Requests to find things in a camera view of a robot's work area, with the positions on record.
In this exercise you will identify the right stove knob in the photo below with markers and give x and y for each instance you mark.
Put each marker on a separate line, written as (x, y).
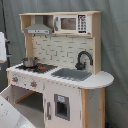
(33, 84)

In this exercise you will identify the wooden toy kitchen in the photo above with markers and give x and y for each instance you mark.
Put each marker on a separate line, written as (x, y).
(61, 50)

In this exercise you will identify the black toy stovetop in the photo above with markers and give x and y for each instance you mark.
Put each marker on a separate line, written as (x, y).
(39, 68)

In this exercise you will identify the grey range hood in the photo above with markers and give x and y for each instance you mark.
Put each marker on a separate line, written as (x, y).
(38, 27)

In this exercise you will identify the small metal pot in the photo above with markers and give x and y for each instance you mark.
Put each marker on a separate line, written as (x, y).
(30, 61)

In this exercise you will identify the black toy faucet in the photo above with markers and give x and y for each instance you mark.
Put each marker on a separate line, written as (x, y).
(81, 64)

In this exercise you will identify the toy microwave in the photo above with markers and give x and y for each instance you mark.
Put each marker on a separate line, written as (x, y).
(72, 24)

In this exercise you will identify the white oven door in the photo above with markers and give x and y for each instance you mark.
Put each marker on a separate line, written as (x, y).
(10, 117)

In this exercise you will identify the stove knob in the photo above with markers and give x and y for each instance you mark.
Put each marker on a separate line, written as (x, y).
(14, 79)
(33, 84)

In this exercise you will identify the dishwasher door with window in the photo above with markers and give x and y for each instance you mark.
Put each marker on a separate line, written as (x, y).
(63, 110)

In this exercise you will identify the grey toy sink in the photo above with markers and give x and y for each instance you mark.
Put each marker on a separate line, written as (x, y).
(71, 74)

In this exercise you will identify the left stove knob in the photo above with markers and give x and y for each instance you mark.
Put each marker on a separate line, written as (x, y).
(14, 79)

